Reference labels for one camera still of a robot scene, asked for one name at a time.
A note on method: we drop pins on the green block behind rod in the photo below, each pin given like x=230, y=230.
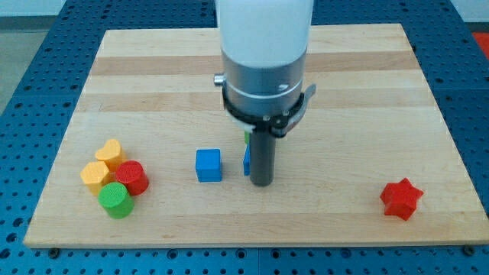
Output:
x=246, y=137

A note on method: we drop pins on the yellow heart block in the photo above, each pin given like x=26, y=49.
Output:
x=112, y=154

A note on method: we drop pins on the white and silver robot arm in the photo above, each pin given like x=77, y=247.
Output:
x=263, y=45

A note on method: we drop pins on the blue triangle block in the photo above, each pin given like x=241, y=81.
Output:
x=247, y=161

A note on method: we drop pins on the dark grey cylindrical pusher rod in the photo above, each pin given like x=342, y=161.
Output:
x=262, y=155

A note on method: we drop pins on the green cylinder block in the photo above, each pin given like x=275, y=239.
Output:
x=116, y=200

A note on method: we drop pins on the yellow hexagon block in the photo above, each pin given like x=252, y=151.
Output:
x=95, y=175

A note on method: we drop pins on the red cylinder block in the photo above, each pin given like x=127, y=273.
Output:
x=132, y=175

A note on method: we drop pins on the red star block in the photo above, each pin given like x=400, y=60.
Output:
x=400, y=199

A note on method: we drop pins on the blue cube block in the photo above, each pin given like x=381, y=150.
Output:
x=208, y=165

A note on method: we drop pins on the wooden board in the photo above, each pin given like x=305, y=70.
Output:
x=372, y=121

